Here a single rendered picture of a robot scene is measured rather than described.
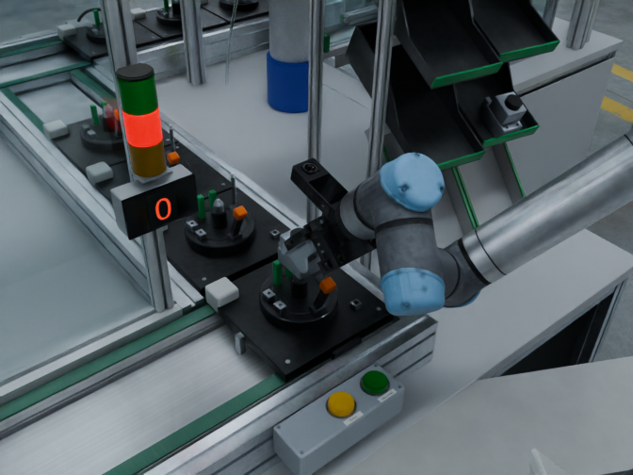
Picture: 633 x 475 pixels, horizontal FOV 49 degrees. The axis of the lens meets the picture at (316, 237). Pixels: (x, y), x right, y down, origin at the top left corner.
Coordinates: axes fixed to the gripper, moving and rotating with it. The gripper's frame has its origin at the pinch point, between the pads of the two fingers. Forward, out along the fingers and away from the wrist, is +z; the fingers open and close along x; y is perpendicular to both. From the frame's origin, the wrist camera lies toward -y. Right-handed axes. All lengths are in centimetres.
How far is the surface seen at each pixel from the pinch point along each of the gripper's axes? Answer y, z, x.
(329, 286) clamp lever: 9.1, -3.2, -0.5
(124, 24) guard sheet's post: -34.0, -19.2, -18.5
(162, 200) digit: -14.1, -2.8, -18.8
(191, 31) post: -75, 75, 43
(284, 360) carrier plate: 16.2, 3.7, -10.2
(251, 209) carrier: -12.2, 28.4, 9.7
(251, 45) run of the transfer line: -74, 93, 71
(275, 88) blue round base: -47, 64, 53
